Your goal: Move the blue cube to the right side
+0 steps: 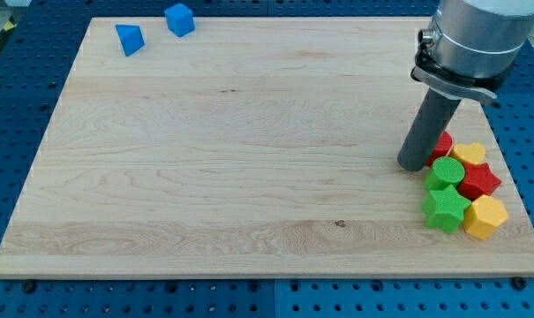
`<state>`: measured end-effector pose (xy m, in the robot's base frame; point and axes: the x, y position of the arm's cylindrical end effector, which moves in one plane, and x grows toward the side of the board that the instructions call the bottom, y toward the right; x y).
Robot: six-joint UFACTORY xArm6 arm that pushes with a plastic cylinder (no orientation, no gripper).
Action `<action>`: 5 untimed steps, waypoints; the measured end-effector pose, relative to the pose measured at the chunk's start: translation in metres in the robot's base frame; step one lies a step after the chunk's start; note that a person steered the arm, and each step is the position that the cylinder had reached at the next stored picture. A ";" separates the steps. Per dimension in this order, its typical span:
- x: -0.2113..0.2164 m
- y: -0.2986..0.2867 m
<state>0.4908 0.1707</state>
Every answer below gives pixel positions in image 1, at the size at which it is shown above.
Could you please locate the blue cube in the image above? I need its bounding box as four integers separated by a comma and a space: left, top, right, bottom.
164, 4, 195, 37

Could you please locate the grey metal mounting bracket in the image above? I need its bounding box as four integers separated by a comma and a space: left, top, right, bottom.
410, 51, 514, 106

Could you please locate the light wooden board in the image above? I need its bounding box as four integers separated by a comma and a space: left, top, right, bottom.
0, 17, 534, 280

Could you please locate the red star block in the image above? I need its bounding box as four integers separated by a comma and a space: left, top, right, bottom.
457, 163, 501, 201

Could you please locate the yellow heart block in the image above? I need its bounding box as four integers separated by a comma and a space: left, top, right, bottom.
450, 142, 486, 164

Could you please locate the yellow hexagon block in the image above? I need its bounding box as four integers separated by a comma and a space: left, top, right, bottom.
463, 195, 508, 239

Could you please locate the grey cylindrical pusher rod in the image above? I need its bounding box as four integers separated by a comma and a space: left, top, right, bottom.
397, 88, 461, 171

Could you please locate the green star block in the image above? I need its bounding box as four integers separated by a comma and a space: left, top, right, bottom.
422, 185, 471, 234

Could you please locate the green cylinder block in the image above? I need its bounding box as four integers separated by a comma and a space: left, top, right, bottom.
424, 156, 466, 190

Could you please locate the blue triangular prism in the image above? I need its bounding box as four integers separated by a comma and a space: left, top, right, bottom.
115, 24, 145, 57

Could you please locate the red round block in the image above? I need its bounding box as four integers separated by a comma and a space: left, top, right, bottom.
425, 131, 453, 167

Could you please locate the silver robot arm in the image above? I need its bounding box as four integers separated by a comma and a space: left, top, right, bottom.
417, 0, 534, 79

